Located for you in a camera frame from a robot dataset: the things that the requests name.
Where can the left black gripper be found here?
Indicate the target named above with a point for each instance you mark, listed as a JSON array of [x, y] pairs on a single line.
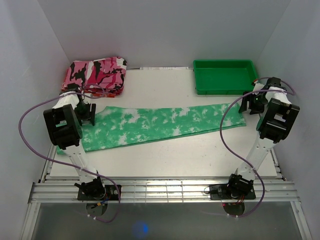
[[89, 114]]

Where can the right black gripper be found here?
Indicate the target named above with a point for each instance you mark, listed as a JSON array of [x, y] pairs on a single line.
[[255, 110]]

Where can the green tie-dye trousers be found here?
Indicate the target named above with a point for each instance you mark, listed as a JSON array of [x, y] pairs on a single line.
[[119, 127]]

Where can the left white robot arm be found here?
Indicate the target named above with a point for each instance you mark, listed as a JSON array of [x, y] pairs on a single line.
[[64, 125]]

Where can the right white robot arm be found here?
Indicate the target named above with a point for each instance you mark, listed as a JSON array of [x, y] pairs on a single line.
[[277, 116]]

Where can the pink camouflage folded trousers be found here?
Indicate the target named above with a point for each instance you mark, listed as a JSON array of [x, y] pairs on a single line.
[[109, 73]]

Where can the orange folded garment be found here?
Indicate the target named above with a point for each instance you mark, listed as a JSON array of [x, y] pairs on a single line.
[[108, 93]]

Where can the green plastic tray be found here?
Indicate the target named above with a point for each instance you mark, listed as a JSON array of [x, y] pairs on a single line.
[[224, 77]]

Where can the white paper strip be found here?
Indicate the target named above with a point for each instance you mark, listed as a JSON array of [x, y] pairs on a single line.
[[166, 68]]

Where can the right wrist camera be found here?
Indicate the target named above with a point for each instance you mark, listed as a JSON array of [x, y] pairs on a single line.
[[256, 83]]

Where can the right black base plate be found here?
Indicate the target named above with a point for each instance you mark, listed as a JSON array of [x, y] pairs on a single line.
[[225, 192]]

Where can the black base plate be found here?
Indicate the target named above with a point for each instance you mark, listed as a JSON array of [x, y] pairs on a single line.
[[225, 192], [111, 193]]

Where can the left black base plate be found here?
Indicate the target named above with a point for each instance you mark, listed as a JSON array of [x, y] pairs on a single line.
[[111, 193]]

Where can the aluminium frame rail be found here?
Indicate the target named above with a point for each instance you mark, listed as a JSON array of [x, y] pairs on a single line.
[[157, 191]]

